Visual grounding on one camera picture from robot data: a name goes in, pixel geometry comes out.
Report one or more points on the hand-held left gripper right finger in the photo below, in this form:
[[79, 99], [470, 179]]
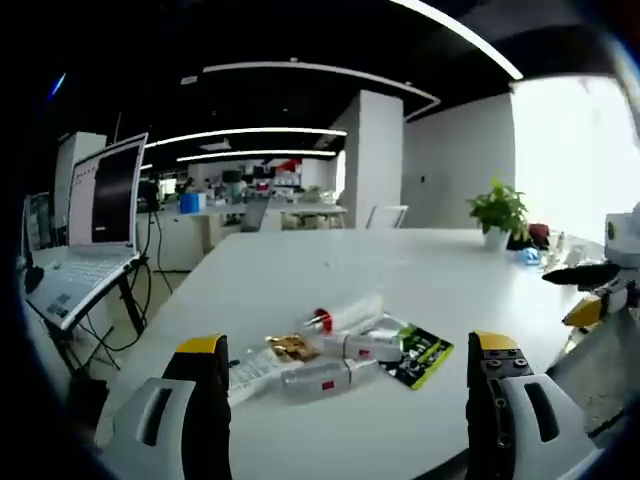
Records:
[[505, 415]]

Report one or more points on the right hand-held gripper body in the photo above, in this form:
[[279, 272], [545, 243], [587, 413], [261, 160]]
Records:
[[625, 235]]

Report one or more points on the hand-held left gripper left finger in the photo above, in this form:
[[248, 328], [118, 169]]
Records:
[[200, 400]]

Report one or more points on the white skincare tube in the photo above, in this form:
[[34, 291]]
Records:
[[250, 372]]

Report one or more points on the green black silver skincare sachet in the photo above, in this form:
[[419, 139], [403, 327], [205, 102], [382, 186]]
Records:
[[422, 357]]

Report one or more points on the gold brown skincare sachet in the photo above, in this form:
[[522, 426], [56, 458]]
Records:
[[292, 347]]

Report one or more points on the small white skincare bottle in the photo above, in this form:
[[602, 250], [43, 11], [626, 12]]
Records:
[[370, 346], [320, 377]]

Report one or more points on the large skincare bottle red collar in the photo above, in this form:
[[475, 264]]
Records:
[[350, 310]]

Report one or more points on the blue storage box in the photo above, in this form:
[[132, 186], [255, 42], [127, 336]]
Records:
[[192, 204]]

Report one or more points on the blue crumpled glove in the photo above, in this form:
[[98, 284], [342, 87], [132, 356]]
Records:
[[527, 257]]

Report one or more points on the dark red black bag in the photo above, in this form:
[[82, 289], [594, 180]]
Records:
[[537, 235]]

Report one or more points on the green potted plant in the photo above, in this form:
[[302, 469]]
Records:
[[500, 210]]

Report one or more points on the black laptop stand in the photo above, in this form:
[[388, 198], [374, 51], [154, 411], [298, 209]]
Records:
[[127, 300]]

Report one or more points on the grey swivel chair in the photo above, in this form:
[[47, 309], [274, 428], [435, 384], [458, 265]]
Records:
[[254, 216]]

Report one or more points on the white mesh office chair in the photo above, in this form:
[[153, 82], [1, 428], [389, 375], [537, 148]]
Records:
[[387, 217]]

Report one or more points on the white laptop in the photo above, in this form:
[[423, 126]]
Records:
[[105, 200]]

